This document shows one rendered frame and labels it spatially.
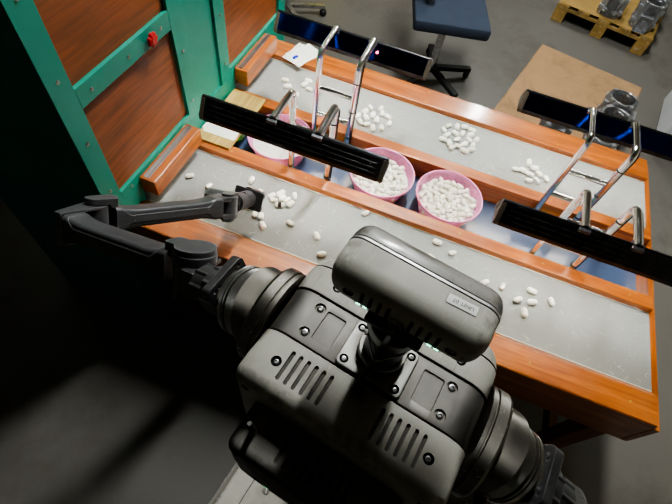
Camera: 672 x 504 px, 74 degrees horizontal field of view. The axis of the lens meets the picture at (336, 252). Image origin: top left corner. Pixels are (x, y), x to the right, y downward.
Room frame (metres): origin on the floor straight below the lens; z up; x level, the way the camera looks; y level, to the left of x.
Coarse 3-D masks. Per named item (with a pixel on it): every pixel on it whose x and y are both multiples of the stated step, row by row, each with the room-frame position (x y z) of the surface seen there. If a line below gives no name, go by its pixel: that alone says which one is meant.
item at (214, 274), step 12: (228, 264) 0.35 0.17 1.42; (240, 264) 0.36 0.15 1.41; (192, 276) 0.34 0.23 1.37; (204, 276) 0.34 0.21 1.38; (216, 276) 0.32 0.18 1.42; (228, 276) 0.33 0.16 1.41; (192, 288) 0.32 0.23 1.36; (204, 288) 0.30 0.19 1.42; (216, 288) 0.31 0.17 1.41; (204, 300) 0.30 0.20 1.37
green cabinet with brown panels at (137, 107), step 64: (0, 0) 0.77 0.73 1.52; (64, 0) 0.92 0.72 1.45; (128, 0) 1.12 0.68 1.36; (192, 0) 1.39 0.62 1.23; (256, 0) 1.84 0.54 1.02; (0, 64) 0.79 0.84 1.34; (64, 64) 0.85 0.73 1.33; (128, 64) 1.03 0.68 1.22; (192, 64) 1.33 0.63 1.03; (0, 128) 0.82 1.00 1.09; (64, 128) 0.77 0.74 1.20; (128, 128) 0.97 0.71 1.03; (64, 192) 0.80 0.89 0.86; (128, 192) 0.86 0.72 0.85
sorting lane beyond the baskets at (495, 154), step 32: (288, 64) 1.85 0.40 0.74; (320, 96) 1.67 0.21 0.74; (384, 96) 1.76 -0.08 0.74; (384, 128) 1.55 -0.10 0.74; (416, 128) 1.59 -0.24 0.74; (448, 128) 1.63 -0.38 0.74; (480, 128) 1.67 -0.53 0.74; (448, 160) 1.43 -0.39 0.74; (480, 160) 1.47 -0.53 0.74; (512, 160) 1.51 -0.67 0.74; (544, 160) 1.55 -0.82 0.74; (544, 192) 1.35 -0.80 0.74; (576, 192) 1.39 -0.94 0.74; (608, 192) 1.43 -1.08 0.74; (640, 192) 1.47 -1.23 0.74
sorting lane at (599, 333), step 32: (192, 160) 1.15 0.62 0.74; (224, 160) 1.18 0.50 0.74; (192, 192) 0.99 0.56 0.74; (288, 192) 1.08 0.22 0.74; (224, 224) 0.88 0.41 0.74; (256, 224) 0.91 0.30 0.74; (320, 224) 0.97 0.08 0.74; (352, 224) 0.99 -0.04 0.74; (384, 224) 1.02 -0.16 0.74; (448, 256) 0.94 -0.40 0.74; (480, 256) 0.97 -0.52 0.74; (512, 288) 0.86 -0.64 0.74; (544, 288) 0.88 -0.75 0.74; (576, 288) 0.91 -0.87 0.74; (512, 320) 0.73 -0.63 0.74; (544, 320) 0.76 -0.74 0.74; (576, 320) 0.78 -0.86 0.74; (608, 320) 0.81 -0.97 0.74; (640, 320) 0.83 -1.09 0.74; (576, 352) 0.66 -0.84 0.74; (608, 352) 0.68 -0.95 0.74; (640, 352) 0.71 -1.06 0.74; (640, 384) 0.59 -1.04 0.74
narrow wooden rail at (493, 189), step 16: (288, 112) 1.50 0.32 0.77; (304, 112) 1.52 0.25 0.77; (352, 144) 1.43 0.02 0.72; (368, 144) 1.41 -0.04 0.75; (384, 144) 1.42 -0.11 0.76; (400, 144) 1.44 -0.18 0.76; (416, 160) 1.37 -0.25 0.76; (432, 160) 1.38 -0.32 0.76; (480, 176) 1.35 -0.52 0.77; (496, 192) 1.30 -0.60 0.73; (512, 192) 1.29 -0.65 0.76; (528, 192) 1.31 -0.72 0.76; (544, 208) 1.27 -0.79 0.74; (560, 208) 1.26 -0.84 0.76; (576, 208) 1.28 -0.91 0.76; (592, 224) 1.23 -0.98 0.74; (608, 224) 1.22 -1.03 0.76
